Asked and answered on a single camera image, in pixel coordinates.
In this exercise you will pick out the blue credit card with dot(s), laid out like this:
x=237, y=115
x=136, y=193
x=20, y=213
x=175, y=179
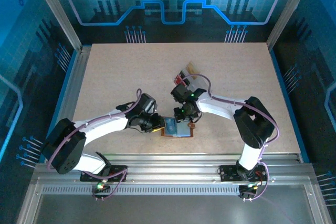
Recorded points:
x=170, y=127

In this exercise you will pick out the brown leather card holder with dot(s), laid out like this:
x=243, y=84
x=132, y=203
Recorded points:
x=183, y=132

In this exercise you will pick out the clear plastic card tray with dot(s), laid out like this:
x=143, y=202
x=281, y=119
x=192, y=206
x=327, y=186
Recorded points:
x=202, y=82

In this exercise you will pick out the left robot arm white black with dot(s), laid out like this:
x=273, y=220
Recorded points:
x=63, y=145

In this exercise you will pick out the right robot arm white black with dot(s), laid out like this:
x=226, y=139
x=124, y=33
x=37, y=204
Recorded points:
x=252, y=124

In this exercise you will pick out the red credit card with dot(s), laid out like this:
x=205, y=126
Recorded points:
x=178, y=80

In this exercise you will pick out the black credit card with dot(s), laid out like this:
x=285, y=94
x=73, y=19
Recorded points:
x=183, y=75

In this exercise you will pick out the gold credit card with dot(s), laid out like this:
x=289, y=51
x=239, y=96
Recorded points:
x=192, y=69

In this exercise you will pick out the black connector block green LED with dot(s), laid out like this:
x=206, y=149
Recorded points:
x=245, y=193
x=101, y=188

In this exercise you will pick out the grey metal panel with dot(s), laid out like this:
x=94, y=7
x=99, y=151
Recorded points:
x=170, y=209

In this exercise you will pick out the blue table edge strip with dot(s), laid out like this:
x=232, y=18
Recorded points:
x=288, y=103
x=58, y=106

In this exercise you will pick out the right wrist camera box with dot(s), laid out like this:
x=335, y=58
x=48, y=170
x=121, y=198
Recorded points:
x=181, y=93

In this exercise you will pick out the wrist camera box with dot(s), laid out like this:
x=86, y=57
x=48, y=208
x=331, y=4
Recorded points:
x=181, y=93
x=149, y=103

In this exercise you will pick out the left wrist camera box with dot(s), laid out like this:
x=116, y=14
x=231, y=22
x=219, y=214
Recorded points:
x=149, y=103

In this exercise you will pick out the aluminium frame rail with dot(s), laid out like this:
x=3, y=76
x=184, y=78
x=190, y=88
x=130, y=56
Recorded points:
x=170, y=166

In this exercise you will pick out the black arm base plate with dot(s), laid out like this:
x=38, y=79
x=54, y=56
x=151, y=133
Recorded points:
x=225, y=174
x=88, y=176

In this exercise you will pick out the aluminium side rail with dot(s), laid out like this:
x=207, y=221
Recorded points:
x=77, y=72

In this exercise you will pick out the aluminium corner post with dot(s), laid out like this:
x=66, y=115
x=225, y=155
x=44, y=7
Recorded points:
x=56, y=14
x=288, y=11

